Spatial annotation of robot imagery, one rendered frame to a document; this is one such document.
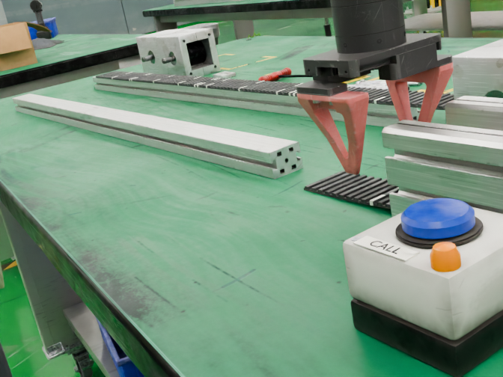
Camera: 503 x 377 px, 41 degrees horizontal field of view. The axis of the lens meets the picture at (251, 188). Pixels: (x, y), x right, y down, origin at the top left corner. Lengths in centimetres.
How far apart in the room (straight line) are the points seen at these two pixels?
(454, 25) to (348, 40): 306
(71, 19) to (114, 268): 1126
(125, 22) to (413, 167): 1162
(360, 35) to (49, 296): 145
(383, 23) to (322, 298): 22
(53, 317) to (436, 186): 150
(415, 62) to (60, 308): 147
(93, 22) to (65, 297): 1019
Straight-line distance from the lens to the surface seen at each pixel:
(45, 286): 186
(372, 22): 55
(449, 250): 35
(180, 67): 149
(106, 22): 1197
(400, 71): 56
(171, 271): 55
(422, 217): 38
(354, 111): 53
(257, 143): 75
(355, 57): 54
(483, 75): 69
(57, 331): 192
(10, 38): 263
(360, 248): 39
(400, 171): 52
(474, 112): 56
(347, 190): 64
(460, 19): 363
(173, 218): 66
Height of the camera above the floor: 100
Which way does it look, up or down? 19 degrees down
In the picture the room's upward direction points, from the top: 11 degrees counter-clockwise
